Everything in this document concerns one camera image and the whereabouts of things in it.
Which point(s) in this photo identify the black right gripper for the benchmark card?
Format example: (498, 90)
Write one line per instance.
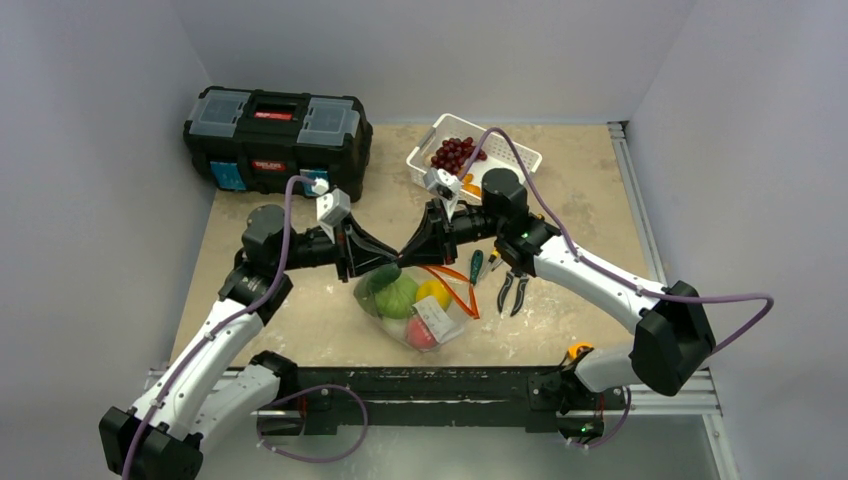
(445, 232)

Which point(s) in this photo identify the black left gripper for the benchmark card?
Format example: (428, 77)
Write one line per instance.
(356, 252)

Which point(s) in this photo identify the dark green cucumber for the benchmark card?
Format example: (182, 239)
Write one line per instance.
(375, 281)

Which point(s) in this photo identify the green cabbage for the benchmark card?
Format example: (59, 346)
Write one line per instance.
(397, 299)

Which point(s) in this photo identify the clear zip top bag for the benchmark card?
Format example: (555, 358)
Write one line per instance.
(444, 325)

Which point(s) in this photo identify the pink peach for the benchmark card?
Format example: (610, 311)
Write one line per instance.
(418, 335)

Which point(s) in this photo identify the white radish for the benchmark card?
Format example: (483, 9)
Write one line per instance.
(395, 327)

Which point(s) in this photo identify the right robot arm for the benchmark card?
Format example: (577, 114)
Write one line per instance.
(672, 336)

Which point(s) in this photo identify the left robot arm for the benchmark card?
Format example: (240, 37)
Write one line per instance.
(167, 432)

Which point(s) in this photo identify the orange fruit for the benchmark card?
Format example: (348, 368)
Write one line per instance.
(469, 187)

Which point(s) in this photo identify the black pliers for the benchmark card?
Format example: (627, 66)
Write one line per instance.
(514, 281)

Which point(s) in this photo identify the red grape bunch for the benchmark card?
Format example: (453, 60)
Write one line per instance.
(453, 154)

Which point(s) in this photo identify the white plastic basket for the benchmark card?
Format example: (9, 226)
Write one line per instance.
(495, 152)

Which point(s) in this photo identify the black plastic toolbox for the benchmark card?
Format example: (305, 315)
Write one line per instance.
(255, 140)

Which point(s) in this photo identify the yellow tape measure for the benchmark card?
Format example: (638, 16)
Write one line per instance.
(575, 351)

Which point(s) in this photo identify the green handled screwdriver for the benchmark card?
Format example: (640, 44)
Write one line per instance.
(476, 266)

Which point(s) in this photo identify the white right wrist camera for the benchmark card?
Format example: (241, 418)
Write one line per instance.
(445, 187)

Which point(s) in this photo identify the yellow handled screwdriver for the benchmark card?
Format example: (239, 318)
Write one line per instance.
(494, 259)

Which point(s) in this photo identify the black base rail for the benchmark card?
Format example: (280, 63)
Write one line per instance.
(537, 399)

